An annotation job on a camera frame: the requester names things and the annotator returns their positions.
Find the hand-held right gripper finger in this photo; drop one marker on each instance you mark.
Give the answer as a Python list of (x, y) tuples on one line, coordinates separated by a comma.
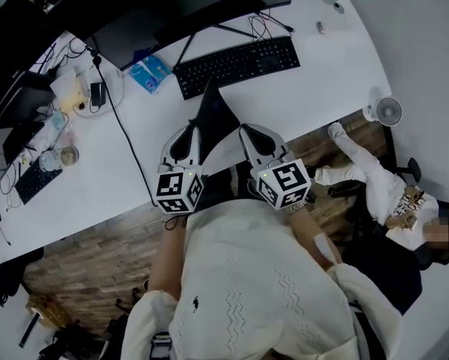
[(247, 148), (277, 144)]

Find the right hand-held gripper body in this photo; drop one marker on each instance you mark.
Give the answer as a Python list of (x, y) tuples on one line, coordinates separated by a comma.
[(284, 180)]

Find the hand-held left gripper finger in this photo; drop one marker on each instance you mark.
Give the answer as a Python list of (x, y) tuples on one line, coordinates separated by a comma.
[(166, 152), (201, 156)]

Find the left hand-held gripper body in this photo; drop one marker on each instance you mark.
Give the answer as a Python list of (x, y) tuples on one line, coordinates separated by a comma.
[(172, 186)]

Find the dark mouse pad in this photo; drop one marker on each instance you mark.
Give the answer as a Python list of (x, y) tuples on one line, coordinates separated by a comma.
[(215, 114)]

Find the person's left forearm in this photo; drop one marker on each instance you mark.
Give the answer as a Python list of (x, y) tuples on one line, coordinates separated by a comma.
[(168, 253)]

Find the person's right forearm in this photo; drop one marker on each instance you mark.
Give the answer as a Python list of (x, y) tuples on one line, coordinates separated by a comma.
[(303, 227)]

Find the person's dark trousers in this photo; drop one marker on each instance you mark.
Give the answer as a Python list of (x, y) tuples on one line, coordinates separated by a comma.
[(224, 186)]

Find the white adhesive patch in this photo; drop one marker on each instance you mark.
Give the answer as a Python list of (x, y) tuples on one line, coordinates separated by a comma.
[(324, 248)]

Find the blue tissue packet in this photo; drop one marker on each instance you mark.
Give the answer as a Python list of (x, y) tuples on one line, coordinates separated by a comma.
[(149, 75)]

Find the black keyboard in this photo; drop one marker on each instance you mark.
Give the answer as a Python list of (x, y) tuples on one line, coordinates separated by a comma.
[(239, 62), (37, 182)]

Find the black power adapter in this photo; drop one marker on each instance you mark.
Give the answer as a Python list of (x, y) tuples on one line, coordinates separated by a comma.
[(98, 94)]

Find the glass jar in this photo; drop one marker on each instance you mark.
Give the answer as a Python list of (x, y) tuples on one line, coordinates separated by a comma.
[(68, 156)]

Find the person's white knit top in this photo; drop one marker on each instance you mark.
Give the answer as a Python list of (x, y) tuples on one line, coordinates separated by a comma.
[(247, 276)]

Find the yellow paper bag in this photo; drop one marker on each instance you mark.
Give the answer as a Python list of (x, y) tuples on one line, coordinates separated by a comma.
[(72, 101)]

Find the white desk fan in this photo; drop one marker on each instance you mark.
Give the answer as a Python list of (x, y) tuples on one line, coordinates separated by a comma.
[(387, 111)]

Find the clear plastic bottle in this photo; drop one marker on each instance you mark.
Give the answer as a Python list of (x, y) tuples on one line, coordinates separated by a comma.
[(48, 161)]

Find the white paper sheet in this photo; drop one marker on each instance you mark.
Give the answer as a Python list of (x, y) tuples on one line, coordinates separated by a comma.
[(65, 83)]

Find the small silver object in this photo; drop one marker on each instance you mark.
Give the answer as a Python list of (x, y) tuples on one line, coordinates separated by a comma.
[(321, 27)]

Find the small round black object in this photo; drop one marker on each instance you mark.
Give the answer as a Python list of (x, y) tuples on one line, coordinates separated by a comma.
[(339, 7)]

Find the brown cardboard box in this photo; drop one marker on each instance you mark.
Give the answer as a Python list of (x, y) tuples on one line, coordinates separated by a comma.
[(48, 309)]

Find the black tripod equipment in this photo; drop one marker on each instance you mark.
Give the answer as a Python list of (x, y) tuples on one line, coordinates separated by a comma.
[(78, 343)]

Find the black bar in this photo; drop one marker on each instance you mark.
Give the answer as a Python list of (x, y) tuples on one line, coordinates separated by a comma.
[(29, 330)]

